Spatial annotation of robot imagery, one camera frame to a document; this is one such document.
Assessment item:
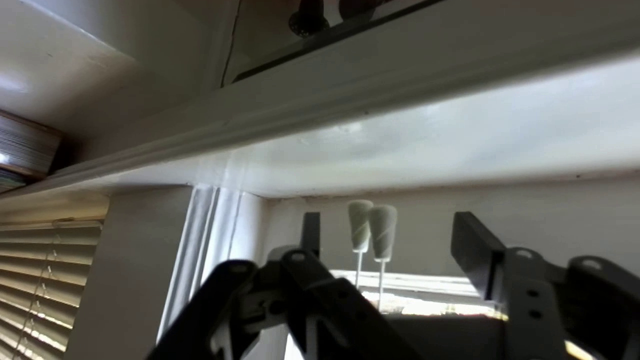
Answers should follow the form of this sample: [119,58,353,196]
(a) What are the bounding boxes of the white window frame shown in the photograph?
[155,186,508,360]

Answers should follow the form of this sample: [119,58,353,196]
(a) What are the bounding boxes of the thick book with coloured cover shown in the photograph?
[0,108,66,181]

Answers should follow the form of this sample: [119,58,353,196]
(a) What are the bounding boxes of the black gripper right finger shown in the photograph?
[449,210,640,360]

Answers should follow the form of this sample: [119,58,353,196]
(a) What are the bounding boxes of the small window slatted blinds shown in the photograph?
[0,216,111,360]

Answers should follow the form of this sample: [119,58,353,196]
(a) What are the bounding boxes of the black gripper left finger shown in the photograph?
[145,210,421,360]

